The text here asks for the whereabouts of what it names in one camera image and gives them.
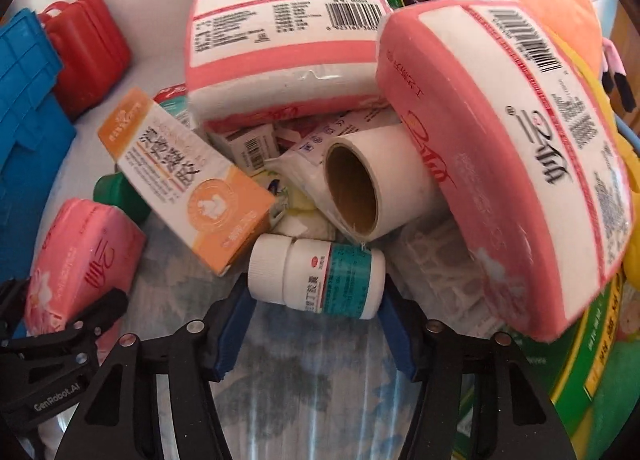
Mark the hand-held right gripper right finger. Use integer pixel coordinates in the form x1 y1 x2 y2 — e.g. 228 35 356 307
379 280 578 460

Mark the red plastic case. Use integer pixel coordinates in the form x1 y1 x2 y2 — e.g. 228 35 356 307
37 0 133 122

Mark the orange medicine box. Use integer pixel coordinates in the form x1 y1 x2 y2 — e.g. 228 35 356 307
96 87 277 277

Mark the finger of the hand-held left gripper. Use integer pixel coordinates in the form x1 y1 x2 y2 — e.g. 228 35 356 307
72 289 129 337
0 279 29 336

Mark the small white barcode box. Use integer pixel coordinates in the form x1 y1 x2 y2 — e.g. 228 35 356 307
207 123 281 173

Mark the orange plush toy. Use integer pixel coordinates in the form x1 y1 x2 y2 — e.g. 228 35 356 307
487 0 603 76

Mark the green round cap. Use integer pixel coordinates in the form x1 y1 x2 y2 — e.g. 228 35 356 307
93 173 151 223

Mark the pink tissue pack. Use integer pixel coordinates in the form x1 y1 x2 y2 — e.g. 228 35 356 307
376 0 636 343
24 197 147 341
182 0 393 128

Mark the blue plastic crate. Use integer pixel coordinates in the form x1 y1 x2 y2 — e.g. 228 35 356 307
0 8 76 286

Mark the red white small box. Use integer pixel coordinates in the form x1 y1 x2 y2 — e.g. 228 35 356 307
152 82 193 114

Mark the white medicine bottle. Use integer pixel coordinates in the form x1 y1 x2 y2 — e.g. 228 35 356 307
247 233 387 321

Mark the white roll with cardboard core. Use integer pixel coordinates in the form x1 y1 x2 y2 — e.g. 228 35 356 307
297 133 443 244

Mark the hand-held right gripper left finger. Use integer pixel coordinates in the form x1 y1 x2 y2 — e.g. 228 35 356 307
54 285 256 460

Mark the pink black plush toy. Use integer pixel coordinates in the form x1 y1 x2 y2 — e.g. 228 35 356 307
601 35 638 112

